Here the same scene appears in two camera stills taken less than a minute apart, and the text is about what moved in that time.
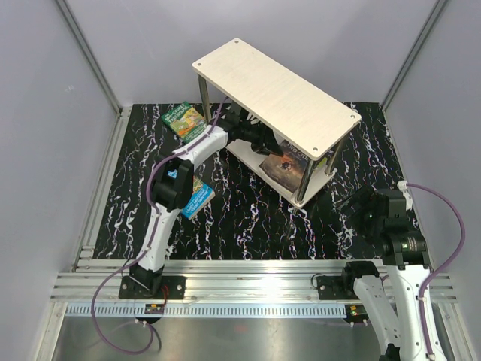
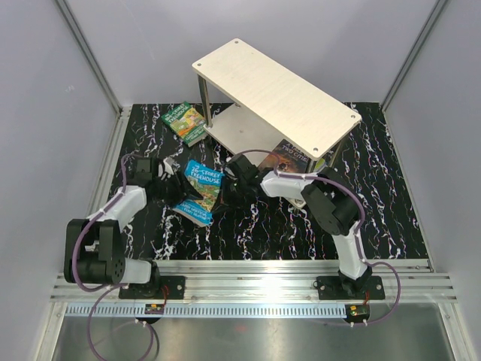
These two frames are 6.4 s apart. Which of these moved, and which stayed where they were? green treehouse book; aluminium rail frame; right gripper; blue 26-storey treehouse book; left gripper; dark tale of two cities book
Moved: blue 26-storey treehouse book; left gripper; right gripper
Stayed: aluminium rail frame; green treehouse book; dark tale of two cities book
